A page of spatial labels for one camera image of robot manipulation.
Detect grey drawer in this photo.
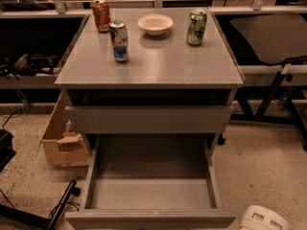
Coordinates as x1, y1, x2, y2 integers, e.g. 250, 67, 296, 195
65, 134, 236, 230
65, 105, 232, 133

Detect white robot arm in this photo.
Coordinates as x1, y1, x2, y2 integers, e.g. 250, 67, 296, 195
239, 205, 292, 230

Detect grey drawer cabinet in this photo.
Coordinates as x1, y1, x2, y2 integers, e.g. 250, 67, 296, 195
56, 8, 244, 157

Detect grey top drawer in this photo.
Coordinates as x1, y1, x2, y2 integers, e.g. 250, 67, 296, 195
65, 105, 232, 133

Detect white bowl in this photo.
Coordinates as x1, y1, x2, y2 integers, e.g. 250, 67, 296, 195
137, 14, 173, 36

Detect blue pepsi can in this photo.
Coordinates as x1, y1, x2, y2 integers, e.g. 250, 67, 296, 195
109, 20, 130, 62

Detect green soda can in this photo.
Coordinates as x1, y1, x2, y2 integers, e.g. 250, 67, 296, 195
186, 9, 207, 45

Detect cardboard box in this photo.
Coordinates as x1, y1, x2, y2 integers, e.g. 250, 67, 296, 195
41, 95, 91, 167

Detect orange soda can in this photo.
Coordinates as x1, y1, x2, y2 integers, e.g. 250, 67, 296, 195
91, 0, 110, 33

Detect black headphones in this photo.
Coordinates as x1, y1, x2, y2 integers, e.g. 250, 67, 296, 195
0, 54, 60, 77

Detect black case on floor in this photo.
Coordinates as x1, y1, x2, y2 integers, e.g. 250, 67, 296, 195
0, 129, 16, 172

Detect black stand with cables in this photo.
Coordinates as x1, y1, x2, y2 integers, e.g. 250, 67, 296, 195
0, 179, 85, 230

